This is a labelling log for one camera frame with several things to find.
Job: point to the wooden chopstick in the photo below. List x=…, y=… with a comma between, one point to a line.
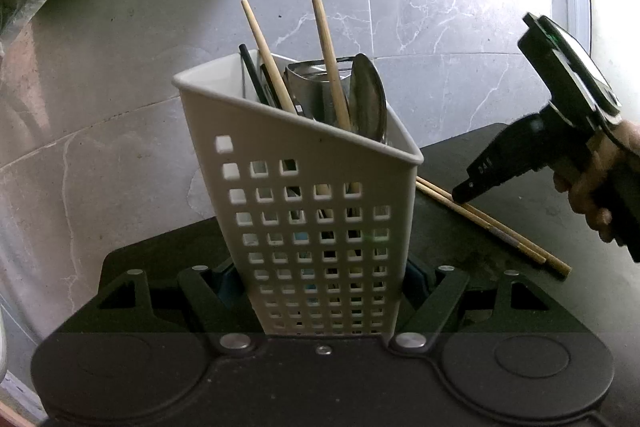
x=515, y=239
x=500, y=239
x=327, y=52
x=267, y=57

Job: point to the person's right hand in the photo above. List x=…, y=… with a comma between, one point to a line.
x=590, y=192

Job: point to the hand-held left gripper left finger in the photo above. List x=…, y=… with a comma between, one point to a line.
x=229, y=279

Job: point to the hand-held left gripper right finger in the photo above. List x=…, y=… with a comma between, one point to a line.
x=417, y=279

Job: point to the metal spoon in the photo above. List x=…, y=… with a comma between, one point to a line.
x=367, y=99

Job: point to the metal spatula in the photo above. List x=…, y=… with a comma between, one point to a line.
x=312, y=92

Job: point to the white perforated utensil holder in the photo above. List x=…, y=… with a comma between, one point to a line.
x=235, y=207

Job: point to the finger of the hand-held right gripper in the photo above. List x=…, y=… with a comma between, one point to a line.
x=492, y=162

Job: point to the black chopstick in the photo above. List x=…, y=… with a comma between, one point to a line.
x=250, y=69

